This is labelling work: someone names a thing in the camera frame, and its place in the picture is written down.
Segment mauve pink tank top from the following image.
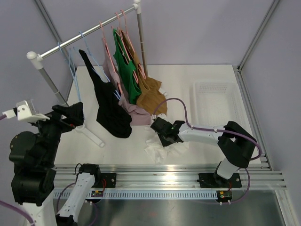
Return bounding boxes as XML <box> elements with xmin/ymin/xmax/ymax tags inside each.
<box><xmin>101</xmin><ymin>37</ymin><xmax>152</xmax><ymax>127</ymax></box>

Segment mustard brown tank top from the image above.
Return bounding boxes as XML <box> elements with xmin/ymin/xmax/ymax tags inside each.
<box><xmin>122</xmin><ymin>31</ymin><xmax>167</xmax><ymax>115</ymax></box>

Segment black tank top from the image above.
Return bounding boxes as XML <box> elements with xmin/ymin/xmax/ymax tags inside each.
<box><xmin>79</xmin><ymin>49</ymin><xmax>132</xmax><ymax>138</ymax></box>

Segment grey white clothes rack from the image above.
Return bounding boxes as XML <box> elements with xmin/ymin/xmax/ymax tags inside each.
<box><xmin>26</xmin><ymin>0</ymin><xmax>148</xmax><ymax>148</ymax></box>

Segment light blue wire hanger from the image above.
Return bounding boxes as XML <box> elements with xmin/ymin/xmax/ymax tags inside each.
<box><xmin>65</xmin><ymin>49</ymin><xmax>81</xmax><ymax>102</ymax></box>

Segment white slotted cable duct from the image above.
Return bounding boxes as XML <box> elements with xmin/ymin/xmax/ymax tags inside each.
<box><xmin>53</xmin><ymin>190</ymin><xmax>218</xmax><ymax>200</ymax></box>

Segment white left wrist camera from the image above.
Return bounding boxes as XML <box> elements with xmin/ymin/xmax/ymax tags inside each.
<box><xmin>2</xmin><ymin>100</ymin><xmax>50</xmax><ymax>123</ymax></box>

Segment white plastic basket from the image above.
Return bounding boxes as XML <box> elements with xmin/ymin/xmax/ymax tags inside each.
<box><xmin>190</xmin><ymin>80</ymin><xmax>252</xmax><ymax>134</ymax></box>

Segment aluminium front rail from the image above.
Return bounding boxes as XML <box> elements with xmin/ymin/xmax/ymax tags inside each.
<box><xmin>47</xmin><ymin>164</ymin><xmax>287</xmax><ymax>190</ymax></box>

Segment pink hanger of mauve top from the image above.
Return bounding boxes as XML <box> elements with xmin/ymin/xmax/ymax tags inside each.
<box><xmin>99</xmin><ymin>21</ymin><xmax>123</xmax><ymax>96</ymax></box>

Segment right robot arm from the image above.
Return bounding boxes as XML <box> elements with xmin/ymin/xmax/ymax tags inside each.
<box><xmin>150</xmin><ymin>118</ymin><xmax>257</xmax><ymax>188</ymax></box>

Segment pink hanger of brown top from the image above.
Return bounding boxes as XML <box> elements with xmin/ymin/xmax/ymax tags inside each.
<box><xmin>120</xmin><ymin>9</ymin><xmax>146</xmax><ymax>79</ymax></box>

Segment pink hanger of green top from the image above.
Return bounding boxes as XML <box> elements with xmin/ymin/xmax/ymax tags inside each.
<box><xmin>115</xmin><ymin>12</ymin><xmax>139</xmax><ymax>84</ymax></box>

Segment green tank top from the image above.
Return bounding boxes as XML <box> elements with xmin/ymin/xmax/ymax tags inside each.
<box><xmin>112</xmin><ymin>28</ymin><xmax>142</xmax><ymax>105</ymax></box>

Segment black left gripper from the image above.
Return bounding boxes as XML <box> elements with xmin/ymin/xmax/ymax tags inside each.
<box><xmin>32</xmin><ymin>100</ymin><xmax>84</xmax><ymax>164</ymax></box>

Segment white tank top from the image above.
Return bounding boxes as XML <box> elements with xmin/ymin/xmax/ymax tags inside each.
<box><xmin>144</xmin><ymin>132</ymin><xmax>190</xmax><ymax>164</ymax></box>

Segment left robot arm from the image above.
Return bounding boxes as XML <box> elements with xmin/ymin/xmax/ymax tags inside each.
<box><xmin>9</xmin><ymin>100</ymin><xmax>102</xmax><ymax>226</ymax></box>

